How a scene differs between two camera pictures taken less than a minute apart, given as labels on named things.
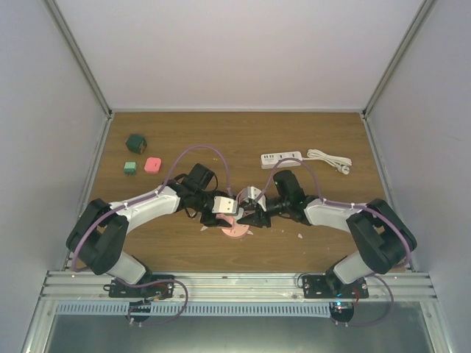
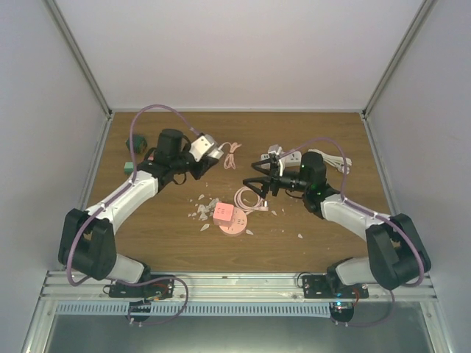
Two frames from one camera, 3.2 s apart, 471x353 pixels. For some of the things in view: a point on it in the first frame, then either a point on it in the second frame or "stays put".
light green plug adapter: [129, 168] stays put
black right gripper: [257, 219] to [274, 172]
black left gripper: [212, 221] to [203, 167]
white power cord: [341, 164] stays put
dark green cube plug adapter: [137, 143] stays put
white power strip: [270, 160] stays put
